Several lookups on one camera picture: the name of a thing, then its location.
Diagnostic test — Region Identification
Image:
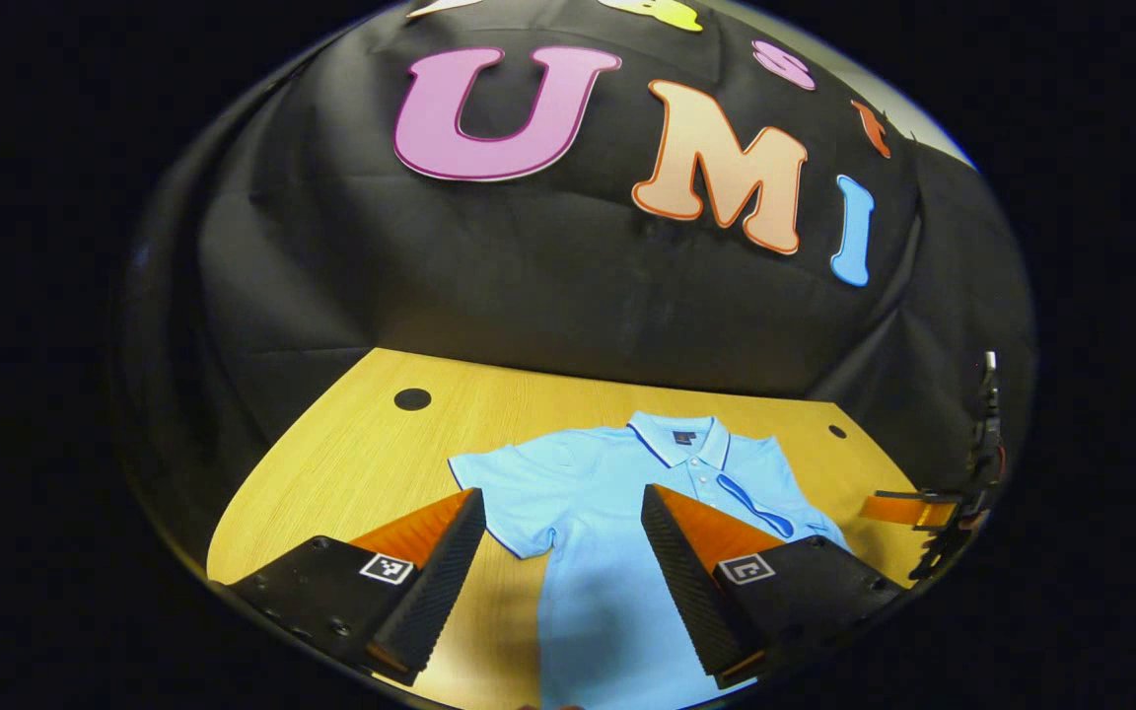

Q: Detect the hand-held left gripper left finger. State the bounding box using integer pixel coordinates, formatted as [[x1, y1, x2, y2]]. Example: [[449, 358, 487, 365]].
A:
[[218, 487, 487, 688]]

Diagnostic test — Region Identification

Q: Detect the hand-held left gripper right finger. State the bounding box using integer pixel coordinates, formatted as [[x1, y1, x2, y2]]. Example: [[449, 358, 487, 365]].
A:
[[640, 483, 909, 691]]

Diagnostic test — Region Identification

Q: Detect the light blue T-shirt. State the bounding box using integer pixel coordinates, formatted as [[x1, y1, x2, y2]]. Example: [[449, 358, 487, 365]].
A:
[[447, 411, 850, 710]]

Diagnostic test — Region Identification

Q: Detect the black backdrop cloth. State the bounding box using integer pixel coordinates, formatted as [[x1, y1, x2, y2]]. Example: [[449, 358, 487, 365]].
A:
[[114, 0, 1037, 573]]

